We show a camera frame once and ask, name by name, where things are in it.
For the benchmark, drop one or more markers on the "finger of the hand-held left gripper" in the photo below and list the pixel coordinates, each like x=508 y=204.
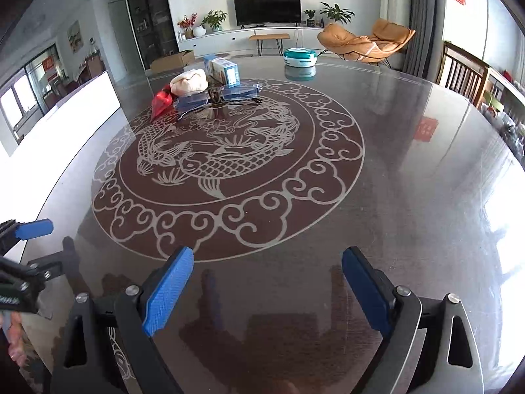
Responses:
x=49 y=266
x=35 y=229

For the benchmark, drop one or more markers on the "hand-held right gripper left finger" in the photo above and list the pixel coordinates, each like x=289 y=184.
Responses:
x=170 y=291

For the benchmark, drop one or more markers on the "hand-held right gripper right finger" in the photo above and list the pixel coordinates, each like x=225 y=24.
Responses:
x=363 y=291

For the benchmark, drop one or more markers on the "person's left hand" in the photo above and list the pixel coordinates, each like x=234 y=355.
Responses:
x=14 y=336

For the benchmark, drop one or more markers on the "red door decoration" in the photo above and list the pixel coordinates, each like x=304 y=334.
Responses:
x=49 y=67

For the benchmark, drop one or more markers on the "red packet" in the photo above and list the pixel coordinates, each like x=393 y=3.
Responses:
x=162 y=102

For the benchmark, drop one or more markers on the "white door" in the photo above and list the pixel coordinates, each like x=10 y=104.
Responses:
x=119 y=41

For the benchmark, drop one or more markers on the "cream fluffy cloth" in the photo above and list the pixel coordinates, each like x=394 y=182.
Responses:
x=188 y=82

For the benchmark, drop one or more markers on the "brown cardboard box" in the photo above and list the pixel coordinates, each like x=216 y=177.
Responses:
x=172 y=61

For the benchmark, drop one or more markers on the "blue and white box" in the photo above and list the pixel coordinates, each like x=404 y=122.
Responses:
x=227 y=73

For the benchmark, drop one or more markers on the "cluttered side shelf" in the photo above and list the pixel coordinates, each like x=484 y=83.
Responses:
x=506 y=111

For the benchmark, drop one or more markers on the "wooden chair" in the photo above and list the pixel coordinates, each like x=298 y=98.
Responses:
x=461 y=72

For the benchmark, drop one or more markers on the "black display cabinet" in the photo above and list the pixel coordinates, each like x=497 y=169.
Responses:
x=149 y=16

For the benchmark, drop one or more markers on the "teal round tin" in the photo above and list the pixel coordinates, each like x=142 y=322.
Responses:
x=300 y=55

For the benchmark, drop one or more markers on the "orange lounge chair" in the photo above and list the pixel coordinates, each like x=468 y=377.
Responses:
x=361 y=43

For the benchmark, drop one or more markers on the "white television cabinet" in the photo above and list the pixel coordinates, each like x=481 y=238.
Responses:
x=221 y=43

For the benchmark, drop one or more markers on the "red flower arrangement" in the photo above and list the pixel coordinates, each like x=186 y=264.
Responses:
x=186 y=24

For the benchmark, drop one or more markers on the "white round vase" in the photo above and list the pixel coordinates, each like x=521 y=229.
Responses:
x=199 y=31

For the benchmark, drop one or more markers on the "wooden bench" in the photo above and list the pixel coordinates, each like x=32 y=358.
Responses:
x=268 y=37

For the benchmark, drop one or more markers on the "green potted plant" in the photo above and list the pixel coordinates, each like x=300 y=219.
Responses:
x=214 y=19

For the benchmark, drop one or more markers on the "grey curtain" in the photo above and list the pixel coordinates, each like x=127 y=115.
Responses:
x=426 y=20

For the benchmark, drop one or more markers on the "large leafy potted plant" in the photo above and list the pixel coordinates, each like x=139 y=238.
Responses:
x=336 y=13

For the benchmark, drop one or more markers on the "small potted plant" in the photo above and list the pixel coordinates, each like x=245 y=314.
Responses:
x=309 y=16

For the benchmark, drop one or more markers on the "white curtain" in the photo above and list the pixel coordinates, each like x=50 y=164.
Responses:
x=393 y=0

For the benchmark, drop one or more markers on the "black television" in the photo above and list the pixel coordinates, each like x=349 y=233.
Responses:
x=266 y=8

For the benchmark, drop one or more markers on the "framed wall painting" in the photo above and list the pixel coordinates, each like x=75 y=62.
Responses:
x=74 y=36

